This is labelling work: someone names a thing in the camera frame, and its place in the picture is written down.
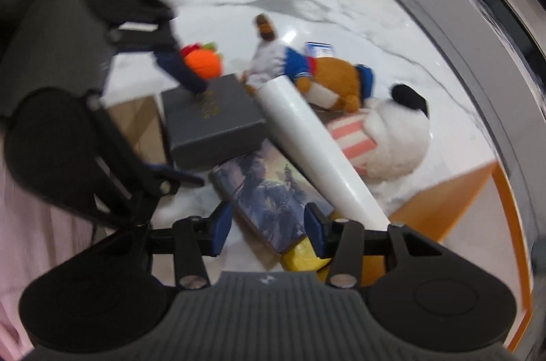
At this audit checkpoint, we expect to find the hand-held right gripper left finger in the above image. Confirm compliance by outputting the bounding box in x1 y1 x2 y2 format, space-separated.
128 201 233 290

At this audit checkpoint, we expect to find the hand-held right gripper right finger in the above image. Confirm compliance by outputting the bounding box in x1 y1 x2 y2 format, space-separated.
304 203 433 287

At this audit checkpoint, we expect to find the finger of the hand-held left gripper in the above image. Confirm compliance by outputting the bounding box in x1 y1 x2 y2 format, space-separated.
106 17 211 94
85 92 206 226

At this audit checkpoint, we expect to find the orange crochet fruit toy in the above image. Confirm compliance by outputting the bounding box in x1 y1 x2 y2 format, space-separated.
180 41 226 81

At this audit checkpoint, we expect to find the yellow box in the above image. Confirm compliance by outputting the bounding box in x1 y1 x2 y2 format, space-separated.
279 237 337 272

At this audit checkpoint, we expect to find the printed cover photo album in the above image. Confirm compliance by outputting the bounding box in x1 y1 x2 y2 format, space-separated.
209 139 335 257

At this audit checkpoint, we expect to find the dark grey gift box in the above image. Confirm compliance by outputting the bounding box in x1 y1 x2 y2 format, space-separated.
161 74 269 170

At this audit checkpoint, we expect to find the orange-rimmed cardboard box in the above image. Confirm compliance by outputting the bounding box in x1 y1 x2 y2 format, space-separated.
388 160 538 353

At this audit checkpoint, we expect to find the brown cardboard sheet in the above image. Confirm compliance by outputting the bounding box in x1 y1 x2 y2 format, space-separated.
106 97 171 168

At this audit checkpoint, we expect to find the pink quilted cloth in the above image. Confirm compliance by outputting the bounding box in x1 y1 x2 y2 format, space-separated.
0 169 101 361

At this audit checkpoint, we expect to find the white dog plush striped shirt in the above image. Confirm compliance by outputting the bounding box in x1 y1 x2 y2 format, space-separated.
326 84 431 185

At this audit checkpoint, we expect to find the small blue white box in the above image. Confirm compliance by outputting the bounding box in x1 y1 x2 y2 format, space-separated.
305 41 335 59

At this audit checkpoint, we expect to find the brown bear plush sailor outfit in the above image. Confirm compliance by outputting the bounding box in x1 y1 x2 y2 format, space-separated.
243 15 376 113

